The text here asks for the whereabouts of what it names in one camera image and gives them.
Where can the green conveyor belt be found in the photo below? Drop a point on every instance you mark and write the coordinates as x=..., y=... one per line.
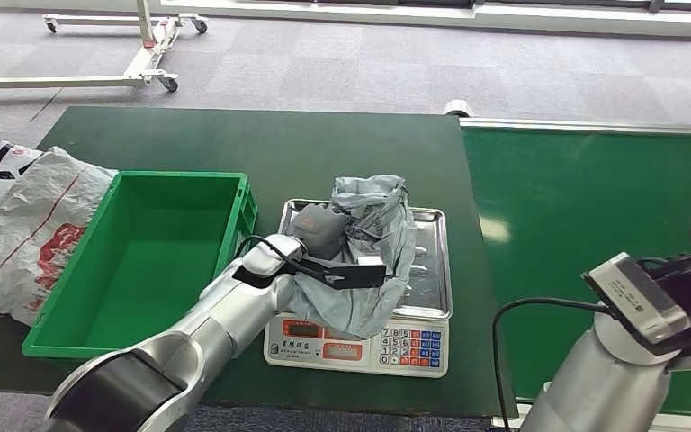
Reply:
x=590, y=238

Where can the white woven sack red print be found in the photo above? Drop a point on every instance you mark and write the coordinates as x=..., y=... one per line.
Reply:
x=17, y=238

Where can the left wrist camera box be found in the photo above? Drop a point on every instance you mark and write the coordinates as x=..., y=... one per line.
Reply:
x=357, y=275

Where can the white wheeled lift frame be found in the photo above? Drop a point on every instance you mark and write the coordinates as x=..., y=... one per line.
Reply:
x=143, y=62

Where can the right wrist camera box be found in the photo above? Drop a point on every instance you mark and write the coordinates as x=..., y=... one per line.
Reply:
x=637, y=298

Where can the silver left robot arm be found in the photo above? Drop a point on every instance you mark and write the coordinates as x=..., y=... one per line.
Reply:
x=202, y=334

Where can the white electronic scale steel tray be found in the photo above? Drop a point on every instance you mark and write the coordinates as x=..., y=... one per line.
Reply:
x=417, y=352

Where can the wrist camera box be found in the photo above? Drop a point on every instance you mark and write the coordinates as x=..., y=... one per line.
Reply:
x=357, y=275
x=637, y=298

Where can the green plastic crate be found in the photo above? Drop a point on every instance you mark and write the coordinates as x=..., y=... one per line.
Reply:
x=143, y=268

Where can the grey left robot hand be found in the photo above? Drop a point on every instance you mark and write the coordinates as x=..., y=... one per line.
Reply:
x=320, y=229

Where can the white window ledge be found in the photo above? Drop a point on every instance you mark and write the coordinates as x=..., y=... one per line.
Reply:
x=500, y=15

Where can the grey plastic bag package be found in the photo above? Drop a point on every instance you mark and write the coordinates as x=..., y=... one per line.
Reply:
x=375, y=250

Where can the grey conveyor end roller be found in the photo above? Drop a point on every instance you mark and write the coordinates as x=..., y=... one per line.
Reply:
x=457, y=107

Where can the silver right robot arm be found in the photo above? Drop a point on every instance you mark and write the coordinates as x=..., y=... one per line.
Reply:
x=596, y=387

